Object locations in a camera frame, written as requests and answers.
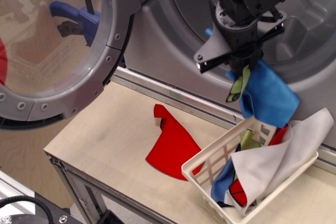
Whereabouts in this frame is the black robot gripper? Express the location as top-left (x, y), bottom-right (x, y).
top-left (194, 16), bottom-right (286, 76)

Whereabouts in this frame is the light green cloth garment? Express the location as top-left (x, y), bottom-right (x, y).
top-left (226, 65), bottom-right (251, 103)

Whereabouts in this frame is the blue cloth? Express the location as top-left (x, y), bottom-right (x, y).
top-left (211, 158), bottom-right (247, 207)
top-left (237, 60), bottom-right (300, 128)

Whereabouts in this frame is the cream plastic laundry basket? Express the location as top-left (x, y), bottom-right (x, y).
top-left (182, 117), bottom-right (318, 223)

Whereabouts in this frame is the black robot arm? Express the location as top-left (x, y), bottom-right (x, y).
top-left (194, 0), bottom-right (287, 76)

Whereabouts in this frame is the red cloth on table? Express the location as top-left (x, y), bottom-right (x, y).
top-left (145, 104), bottom-right (201, 181)

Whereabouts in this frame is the light grey cloth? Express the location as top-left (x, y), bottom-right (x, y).
top-left (223, 108), bottom-right (334, 216)

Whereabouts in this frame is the red cloth in basket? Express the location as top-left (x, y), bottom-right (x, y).
top-left (229, 125), bottom-right (289, 209)

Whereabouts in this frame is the grey round washer door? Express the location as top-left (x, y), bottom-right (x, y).
top-left (1, 0), bottom-right (146, 130)

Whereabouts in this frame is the blue clamp handle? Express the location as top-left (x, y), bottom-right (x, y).
top-left (50, 1), bottom-right (100, 47)

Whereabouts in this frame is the aluminium table frame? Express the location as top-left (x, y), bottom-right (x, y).
top-left (43, 66), bottom-right (260, 224)

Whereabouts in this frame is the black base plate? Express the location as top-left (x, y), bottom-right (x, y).
top-left (35, 193), bottom-right (81, 224)

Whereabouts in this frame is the black cable bottom left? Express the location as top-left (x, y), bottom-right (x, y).
top-left (0, 196), bottom-right (53, 224)

